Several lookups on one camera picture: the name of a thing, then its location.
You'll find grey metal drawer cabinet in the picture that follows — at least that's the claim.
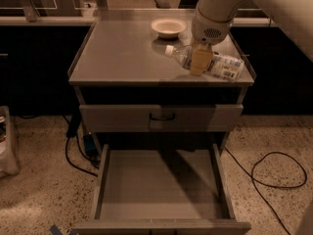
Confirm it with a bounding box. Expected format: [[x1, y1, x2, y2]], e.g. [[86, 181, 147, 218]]
[[69, 9, 255, 147]]

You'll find clear plastic storage bin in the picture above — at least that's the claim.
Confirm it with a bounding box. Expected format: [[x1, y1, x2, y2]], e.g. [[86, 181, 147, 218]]
[[0, 106, 21, 178]]

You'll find white paper bowl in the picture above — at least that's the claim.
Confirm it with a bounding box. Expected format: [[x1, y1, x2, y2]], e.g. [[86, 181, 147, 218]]
[[151, 18, 187, 39]]

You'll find black power cable left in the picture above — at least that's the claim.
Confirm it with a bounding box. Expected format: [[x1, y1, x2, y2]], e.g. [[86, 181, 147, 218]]
[[16, 110, 102, 178]]

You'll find black looped floor cable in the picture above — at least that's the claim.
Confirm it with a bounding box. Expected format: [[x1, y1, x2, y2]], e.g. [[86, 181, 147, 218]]
[[224, 146, 308, 235]]

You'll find clear plastic water bottle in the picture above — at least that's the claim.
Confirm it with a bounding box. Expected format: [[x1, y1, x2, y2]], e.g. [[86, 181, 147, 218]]
[[164, 44, 245, 81]]

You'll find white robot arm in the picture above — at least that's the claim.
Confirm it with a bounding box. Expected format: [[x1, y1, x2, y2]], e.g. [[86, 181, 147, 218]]
[[192, 0, 313, 60]]

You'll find blue tape strip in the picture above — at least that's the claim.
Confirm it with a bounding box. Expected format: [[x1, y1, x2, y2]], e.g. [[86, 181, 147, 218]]
[[49, 225, 77, 235]]

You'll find open grey lower drawer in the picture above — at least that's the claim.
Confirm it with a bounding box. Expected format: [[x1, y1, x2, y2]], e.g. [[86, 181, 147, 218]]
[[73, 145, 251, 235]]

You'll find blue power adapter box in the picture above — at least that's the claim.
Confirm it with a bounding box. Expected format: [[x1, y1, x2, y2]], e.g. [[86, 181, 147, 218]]
[[83, 134, 98, 156]]

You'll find closed grey upper drawer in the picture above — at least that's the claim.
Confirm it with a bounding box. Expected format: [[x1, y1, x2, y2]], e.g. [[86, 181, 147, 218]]
[[79, 105, 243, 132]]

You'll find black drawer handle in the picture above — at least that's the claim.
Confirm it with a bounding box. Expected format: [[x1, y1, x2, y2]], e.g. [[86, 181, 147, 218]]
[[149, 113, 176, 121]]

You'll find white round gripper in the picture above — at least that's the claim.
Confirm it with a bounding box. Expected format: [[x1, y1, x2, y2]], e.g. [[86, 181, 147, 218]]
[[190, 10, 233, 76]]

